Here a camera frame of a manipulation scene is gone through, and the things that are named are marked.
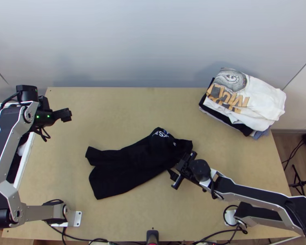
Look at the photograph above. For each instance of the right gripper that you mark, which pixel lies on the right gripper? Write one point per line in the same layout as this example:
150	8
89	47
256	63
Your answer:
184	168

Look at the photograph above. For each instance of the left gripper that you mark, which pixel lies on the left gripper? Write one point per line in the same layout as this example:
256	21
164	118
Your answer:
62	115

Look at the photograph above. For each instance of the black t-shirt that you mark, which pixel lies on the black t-shirt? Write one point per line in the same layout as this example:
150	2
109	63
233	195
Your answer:
132	166

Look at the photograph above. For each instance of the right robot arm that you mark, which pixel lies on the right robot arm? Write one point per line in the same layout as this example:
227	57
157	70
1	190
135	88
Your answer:
250	195

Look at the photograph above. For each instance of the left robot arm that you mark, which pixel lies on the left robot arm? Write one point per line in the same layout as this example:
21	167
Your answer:
5	143

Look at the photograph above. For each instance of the pile of folded clothes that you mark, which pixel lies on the pile of folded clothes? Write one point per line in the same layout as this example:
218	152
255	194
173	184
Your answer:
257	104

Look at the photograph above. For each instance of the black tripod stand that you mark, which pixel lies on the black tripod stand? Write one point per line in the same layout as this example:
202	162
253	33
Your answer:
299	181

